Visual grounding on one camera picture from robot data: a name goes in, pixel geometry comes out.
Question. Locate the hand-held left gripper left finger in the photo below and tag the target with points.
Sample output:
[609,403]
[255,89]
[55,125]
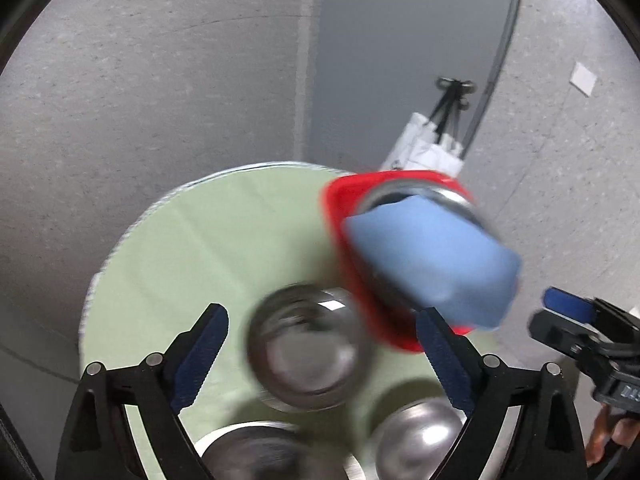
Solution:
[196,360]

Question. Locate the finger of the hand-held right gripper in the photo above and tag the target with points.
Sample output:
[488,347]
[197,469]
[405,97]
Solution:
[567,302]
[555,332]

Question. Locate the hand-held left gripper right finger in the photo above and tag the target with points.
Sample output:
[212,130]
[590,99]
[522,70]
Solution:
[445,355]

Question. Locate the steel bowl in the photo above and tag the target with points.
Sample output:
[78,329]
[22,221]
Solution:
[420,440]
[307,355]
[452,194]

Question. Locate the person's right hand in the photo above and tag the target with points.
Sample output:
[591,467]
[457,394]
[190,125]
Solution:
[607,437]

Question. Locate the blue cloth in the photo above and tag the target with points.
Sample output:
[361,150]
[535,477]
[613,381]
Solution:
[435,255]

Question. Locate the steel plate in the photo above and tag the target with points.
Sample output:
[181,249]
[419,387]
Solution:
[260,452]

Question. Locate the red plastic basket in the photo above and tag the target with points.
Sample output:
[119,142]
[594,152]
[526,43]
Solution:
[340,210]

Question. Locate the white bag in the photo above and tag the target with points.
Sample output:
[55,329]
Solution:
[415,152]

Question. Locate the white paper sheet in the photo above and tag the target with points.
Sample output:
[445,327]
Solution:
[584,79]

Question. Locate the black tripod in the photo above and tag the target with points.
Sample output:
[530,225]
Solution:
[447,105]

